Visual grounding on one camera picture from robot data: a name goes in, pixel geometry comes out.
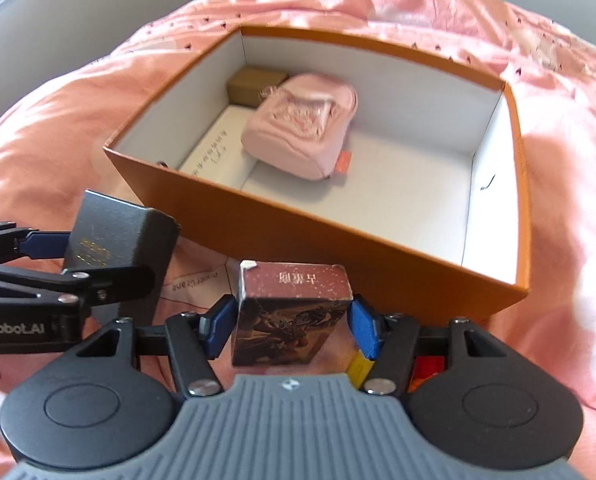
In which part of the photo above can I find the pink cloud print blanket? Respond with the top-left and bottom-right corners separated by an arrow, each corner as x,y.
0,0 -> 596,480

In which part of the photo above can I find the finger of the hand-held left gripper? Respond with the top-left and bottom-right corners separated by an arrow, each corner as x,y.
0,260 -> 157,312
0,220 -> 74,264

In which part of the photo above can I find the small pink backpack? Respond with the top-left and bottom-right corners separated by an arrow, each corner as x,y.
241,72 -> 360,182

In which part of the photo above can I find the brown patterned card box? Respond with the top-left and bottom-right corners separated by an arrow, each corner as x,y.
230,260 -> 355,369

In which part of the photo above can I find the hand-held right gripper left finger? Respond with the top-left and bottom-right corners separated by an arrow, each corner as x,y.
75,294 -> 239,401

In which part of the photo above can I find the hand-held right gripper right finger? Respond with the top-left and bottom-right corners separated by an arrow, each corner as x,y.
348,293 -> 510,396

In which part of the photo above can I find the yellow plastic toy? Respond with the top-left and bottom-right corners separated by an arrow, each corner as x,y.
347,351 -> 375,386

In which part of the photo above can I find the small gold box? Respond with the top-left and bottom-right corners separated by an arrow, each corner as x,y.
227,67 -> 290,109

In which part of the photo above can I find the white printed card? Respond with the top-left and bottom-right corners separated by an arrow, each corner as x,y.
177,104 -> 260,192

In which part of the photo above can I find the small black box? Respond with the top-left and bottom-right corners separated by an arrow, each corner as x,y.
60,189 -> 182,322

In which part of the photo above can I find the orange crochet fruit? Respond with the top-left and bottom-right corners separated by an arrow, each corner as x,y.
409,356 -> 450,393

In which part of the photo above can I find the orange cardboard box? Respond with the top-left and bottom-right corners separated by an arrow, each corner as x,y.
102,25 -> 532,322

